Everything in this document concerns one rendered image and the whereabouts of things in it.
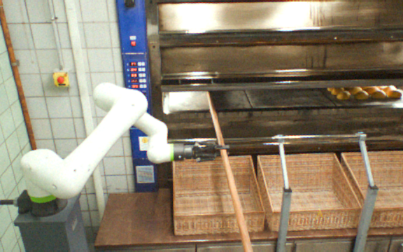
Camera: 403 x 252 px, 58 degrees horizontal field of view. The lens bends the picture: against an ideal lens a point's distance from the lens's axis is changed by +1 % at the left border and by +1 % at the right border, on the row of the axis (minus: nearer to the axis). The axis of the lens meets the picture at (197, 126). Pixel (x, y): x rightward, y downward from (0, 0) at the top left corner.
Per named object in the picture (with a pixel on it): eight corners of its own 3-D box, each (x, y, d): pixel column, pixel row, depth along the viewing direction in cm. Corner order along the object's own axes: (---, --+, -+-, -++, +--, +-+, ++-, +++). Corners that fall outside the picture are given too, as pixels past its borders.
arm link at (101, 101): (101, 106, 152) (114, 80, 155) (82, 99, 159) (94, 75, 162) (127, 122, 167) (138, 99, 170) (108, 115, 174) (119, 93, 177)
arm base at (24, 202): (-6, 218, 145) (-9, 206, 143) (12, 195, 159) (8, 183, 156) (61, 216, 145) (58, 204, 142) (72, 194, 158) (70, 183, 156)
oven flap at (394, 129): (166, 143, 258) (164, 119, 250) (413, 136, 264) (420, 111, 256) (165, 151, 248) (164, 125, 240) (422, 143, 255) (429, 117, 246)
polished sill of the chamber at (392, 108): (164, 115, 249) (163, 110, 247) (422, 108, 255) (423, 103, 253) (163, 119, 243) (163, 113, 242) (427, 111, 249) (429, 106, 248)
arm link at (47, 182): (54, 192, 124) (146, 86, 148) (27, 176, 133) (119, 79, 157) (74, 210, 133) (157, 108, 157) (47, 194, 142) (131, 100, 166)
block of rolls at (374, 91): (310, 75, 314) (311, 68, 311) (365, 73, 315) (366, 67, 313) (338, 101, 259) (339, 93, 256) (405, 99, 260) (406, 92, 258)
